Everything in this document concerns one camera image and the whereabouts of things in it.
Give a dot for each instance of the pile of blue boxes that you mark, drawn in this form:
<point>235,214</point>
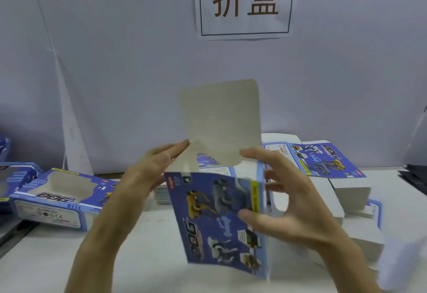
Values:
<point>13,179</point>

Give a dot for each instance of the stack of boxes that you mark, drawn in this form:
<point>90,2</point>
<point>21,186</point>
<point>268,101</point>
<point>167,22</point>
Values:
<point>353,196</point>
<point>162,195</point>

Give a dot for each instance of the blue dog-print cardboard box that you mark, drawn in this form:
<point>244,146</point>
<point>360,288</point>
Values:
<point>213,229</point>
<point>40,213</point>

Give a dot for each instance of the black object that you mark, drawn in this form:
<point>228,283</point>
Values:
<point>415,177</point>

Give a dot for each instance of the white paper wall sign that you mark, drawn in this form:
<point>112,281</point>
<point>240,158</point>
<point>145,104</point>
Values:
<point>245,28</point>

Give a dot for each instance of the person's right forearm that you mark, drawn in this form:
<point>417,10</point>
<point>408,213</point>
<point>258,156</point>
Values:
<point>350,269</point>

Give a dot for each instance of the white folded paper sheet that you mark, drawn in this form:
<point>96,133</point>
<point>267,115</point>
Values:
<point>400,266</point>

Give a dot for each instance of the person's left forearm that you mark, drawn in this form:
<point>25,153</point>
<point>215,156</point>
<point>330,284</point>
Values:
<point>100,249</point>

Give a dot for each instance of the person's right hand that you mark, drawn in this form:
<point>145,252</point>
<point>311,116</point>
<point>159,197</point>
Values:
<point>307,216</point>

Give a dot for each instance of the person's left hand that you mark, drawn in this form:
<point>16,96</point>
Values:
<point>140,183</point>

